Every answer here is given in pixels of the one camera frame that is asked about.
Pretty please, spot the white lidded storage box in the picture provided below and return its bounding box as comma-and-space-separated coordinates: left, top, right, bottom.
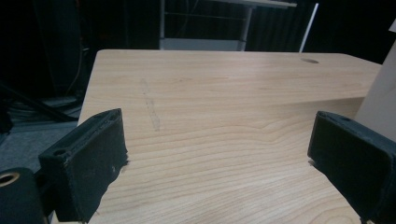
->
354, 40, 396, 142

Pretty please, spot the black floor cable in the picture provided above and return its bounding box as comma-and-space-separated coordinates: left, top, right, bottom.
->
65, 40, 86, 96

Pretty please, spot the white slanted pole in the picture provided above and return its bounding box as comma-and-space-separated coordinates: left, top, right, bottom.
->
298, 3, 320, 53

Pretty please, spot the black tripod stand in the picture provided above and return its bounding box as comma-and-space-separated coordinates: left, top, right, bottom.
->
0, 81, 79, 123

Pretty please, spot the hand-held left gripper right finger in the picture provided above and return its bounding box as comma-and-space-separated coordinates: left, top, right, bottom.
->
307, 110, 396, 224

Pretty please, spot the white metal desk frame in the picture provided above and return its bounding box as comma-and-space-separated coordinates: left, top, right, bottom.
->
159, 0, 298, 52

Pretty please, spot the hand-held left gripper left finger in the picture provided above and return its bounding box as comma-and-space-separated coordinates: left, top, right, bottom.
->
38, 107, 130, 224

